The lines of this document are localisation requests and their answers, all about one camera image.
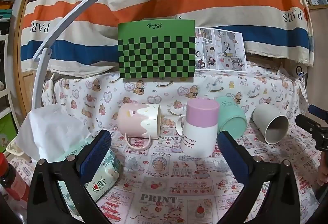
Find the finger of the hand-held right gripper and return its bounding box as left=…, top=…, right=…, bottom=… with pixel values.
left=295, top=114, right=328, bottom=151
left=308, top=104, right=328, bottom=124

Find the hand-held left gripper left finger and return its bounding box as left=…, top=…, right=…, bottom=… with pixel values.
left=27, top=130, right=112, bottom=224

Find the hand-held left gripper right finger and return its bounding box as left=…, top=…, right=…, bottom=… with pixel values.
left=217, top=130, right=301, bottom=224

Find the mint green cup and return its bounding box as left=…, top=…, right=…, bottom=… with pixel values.
left=214, top=96, right=247, bottom=139

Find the grey cup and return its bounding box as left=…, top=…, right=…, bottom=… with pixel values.
left=252, top=104, right=290, bottom=145

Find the white mug with pink band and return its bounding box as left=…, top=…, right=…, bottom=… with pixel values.
left=176, top=98, right=220, bottom=158

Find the small white round device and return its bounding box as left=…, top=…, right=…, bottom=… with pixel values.
left=294, top=64, right=306, bottom=78

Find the tissue pack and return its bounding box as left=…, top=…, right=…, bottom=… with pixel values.
left=16, top=105, right=124, bottom=202

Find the pink and white mug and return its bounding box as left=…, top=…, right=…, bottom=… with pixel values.
left=117, top=103, right=162, bottom=151

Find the pink printed mat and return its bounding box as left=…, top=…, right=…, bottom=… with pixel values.
left=8, top=122, right=322, bottom=224

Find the bear print cloth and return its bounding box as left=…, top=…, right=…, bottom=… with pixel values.
left=41, top=59, right=311, bottom=139

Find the white basket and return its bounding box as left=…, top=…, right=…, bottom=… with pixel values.
left=6, top=141, right=25, bottom=157

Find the red bottle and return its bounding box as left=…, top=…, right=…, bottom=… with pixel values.
left=0, top=152, right=31, bottom=205

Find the green storage box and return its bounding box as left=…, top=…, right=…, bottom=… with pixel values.
left=0, top=113, right=16, bottom=153

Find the comic page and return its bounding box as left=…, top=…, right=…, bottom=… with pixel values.
left=194, top=26, right=247, bottom=72

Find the green checkered box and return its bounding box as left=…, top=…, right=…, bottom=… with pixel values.
left=117, top=19, right=196, bottom=83

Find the striped blanket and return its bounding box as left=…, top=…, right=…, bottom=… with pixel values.
left=19, top=0, right=315, bottom=74

